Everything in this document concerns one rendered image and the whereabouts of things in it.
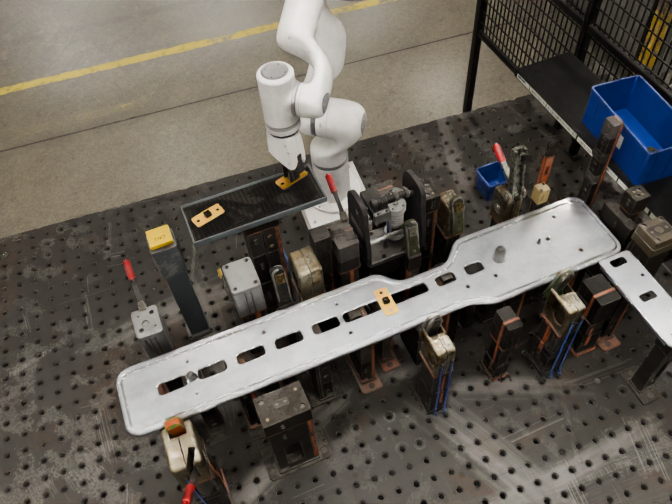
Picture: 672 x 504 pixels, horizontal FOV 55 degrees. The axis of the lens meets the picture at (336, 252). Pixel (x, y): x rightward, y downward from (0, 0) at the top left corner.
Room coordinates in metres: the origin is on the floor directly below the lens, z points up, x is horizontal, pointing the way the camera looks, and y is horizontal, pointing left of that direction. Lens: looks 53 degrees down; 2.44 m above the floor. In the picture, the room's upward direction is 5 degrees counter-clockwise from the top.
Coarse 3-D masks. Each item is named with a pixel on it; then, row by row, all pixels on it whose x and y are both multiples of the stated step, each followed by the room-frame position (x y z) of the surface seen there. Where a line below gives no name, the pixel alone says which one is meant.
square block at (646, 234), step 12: (660, 216) 1.06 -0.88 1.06; (648, 228) 1.02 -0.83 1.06; (660, 228) 1.02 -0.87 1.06; (636, 240) 1.02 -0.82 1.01; (648, 240) 1.00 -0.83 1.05; (660, 240) 0.98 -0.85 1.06; (636, 252) 1.01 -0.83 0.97; (648, 252) 0.98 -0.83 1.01; (660, 252) 0.98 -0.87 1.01; (648, 264) 0.98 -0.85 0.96; (660, 264) 0.99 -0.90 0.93
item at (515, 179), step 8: (512, 152) 1.21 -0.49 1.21; (520, 152) 1.20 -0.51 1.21; (512, 160) 1.20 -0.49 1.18; (520, 160) 1.21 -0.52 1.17; (528, 160) 1.17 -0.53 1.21; (512, 168) 1.20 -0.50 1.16; (520, 168) 1.20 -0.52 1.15; (512, 176) 1.19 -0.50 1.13; (520, 176) 1.20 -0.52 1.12; (512, 184) 1.18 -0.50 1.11; (520, 184) 1.19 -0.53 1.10; (512, 192) 1.18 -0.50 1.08; (520, 192) 1.18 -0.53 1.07; (512, 200) 1.17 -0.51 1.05
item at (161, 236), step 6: (156, 228) 1.10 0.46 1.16; (162, 228) 1.10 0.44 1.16; (168, 228) 1.09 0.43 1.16; (150, 234) 1.08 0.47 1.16; (156, 234) 1.08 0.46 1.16; (162, 234) 1.07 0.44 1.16; (168, 234) 1.07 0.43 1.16; (150, 240) 1.06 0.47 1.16; (156, 240) 1.06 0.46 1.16; (162, 240) 1.05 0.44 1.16; (168, 240) 1.05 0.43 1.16; (150, 246) 1.04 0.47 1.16; (156, 246) 1.04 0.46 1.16; (162, 246) 1.04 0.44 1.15
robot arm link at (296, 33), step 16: (288, 0) 1.37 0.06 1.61; (304, 0) 1.35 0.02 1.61; (320, 0) 1.37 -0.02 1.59; (288, 16) 1.32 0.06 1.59; (304, 16) 1.32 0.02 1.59; (288, 32) 1.29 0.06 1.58; (304, 32) 1.28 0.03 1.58; (288, 48) 1.28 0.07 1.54; (304, 48) 1.25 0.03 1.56; (320, 48) 1.24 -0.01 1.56; (320, 64) 1.19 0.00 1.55; (320, 80) 1.16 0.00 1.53; (304, 96) 1.13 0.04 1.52; (320, 96) 1.13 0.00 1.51; (304, 112) 1.12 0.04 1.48; (320, 112) 1.11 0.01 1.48
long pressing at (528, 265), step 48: (480, 240) 1.08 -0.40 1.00; (528, 240) 1.07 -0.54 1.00; (576, 240) 1.05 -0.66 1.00; (336, 288) 0.96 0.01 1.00; (432, 288) 0.94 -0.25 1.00; (480, 288) 0.92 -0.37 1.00; (528, 288) 0.91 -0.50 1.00; (240, 336) 0.84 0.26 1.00; (336, 336) 0.82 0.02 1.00; (384, 336) 0.81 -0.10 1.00; (144, 384) 0.73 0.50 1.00; (192, 384) 0.72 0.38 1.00; (240, 384) 0.71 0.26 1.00; (144, 432) 0.61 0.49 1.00
